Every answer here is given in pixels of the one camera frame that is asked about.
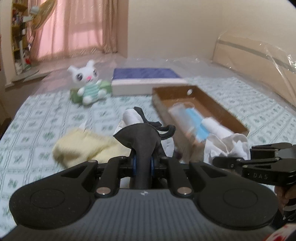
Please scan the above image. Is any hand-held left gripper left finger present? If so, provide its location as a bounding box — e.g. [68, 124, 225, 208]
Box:
[46, 156, 139, 197]

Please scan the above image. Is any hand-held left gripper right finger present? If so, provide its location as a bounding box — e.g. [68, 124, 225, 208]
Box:
[150, 156, 241, 197]

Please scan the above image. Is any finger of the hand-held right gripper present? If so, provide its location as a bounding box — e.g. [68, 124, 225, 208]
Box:
[213, 157, 249, 169]
[251, 143, 293, 151]

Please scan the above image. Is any black face mask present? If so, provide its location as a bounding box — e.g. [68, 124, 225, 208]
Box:
[113, 107, 175, 189]

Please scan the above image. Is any white towel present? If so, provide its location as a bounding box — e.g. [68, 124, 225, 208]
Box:
[200, 117, 234, 140]

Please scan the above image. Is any brown cardboard box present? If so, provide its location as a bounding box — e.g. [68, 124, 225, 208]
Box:
[151, 85, 250, 160]

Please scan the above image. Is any blue face mask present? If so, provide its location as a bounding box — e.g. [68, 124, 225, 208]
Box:
[169, 103, 216, 142]

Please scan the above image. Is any yellow towel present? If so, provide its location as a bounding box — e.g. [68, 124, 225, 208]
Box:
[53, 130, 130, 168]

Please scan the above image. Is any person's right hand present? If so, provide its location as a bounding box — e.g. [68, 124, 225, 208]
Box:
[274, 185, 296, 214]

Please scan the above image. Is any green cardboard box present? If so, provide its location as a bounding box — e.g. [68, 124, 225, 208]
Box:
[70, 80, 112, 103]

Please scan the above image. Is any purple and white flat box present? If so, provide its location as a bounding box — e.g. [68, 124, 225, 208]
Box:
[111, 67, 188, 96]

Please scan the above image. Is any plastic-wrapped wooden headboard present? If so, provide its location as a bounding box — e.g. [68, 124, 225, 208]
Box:
[211, 35, 296, 107]

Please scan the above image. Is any white bunny plush toy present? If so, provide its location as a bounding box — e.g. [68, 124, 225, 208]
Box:
[67, 60, 107, 106]

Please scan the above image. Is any clear plastic sheet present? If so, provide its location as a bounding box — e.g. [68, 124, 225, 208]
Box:
[5, 56, 296, 112]

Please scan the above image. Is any floral tablecloth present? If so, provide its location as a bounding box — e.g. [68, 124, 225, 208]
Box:
[0, 76, 296, 232]

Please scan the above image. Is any pink curtain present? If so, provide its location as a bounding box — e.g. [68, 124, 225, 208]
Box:
[29, 0, 129, 61]

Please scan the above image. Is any standing fan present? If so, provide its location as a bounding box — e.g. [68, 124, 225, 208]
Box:
[23, 0, 57, 70]

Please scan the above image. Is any wooden shelf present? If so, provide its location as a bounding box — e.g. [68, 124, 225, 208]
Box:
[10, 0, 33, 75]

